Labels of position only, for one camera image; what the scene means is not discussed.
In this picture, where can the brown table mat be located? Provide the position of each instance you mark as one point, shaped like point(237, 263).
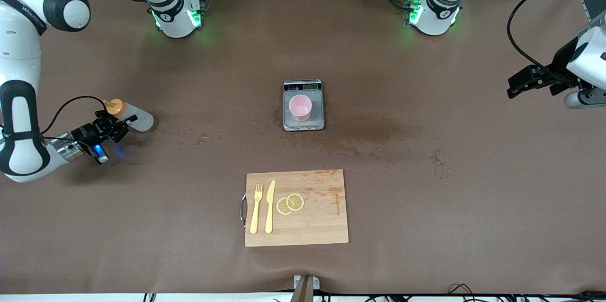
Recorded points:
point(426, 198)

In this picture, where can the squeeze bottle with orange cap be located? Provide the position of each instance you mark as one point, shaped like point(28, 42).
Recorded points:
point(142, 122)

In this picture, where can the yellow plastic knife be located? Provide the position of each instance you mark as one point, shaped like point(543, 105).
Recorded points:
point(269, 217)

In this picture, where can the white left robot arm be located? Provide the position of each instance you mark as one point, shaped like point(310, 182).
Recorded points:
point(438, 13)

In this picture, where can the yellow plastic fork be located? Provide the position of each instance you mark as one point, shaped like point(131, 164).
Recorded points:
point(255, 217)

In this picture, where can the pink plastic cup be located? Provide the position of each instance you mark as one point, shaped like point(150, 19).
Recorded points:
point(300, 109)

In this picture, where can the dried lemon slice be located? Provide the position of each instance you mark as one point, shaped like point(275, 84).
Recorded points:
point(295, 202)

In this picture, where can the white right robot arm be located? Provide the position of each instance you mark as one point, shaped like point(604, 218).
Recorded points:
point(19, 56)

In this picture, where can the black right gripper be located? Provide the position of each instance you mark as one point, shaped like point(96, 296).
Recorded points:
point(88, 132)

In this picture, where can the silver digital kitchen scale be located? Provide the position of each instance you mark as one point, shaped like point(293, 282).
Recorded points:
point(315, 124)

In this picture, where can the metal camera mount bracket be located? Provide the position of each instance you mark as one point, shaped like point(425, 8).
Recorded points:
point(305, 290)

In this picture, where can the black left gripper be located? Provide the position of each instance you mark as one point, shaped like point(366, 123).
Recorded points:
point(557, 66)

